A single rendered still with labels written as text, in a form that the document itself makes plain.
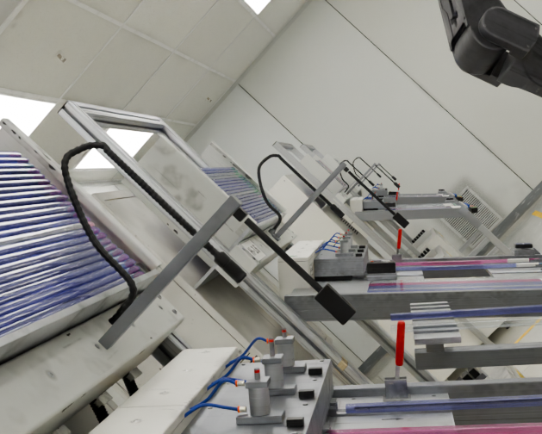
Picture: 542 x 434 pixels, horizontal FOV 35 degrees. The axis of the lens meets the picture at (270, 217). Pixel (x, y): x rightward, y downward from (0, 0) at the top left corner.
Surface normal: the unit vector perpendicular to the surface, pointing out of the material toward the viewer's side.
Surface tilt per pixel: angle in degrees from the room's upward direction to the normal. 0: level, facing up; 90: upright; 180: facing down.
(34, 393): 90
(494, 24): 88
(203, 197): 90
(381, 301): 90
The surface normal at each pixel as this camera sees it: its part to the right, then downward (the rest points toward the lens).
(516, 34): 0.08, -0.24
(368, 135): -0.15, 0.07
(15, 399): 0.67, -0.73
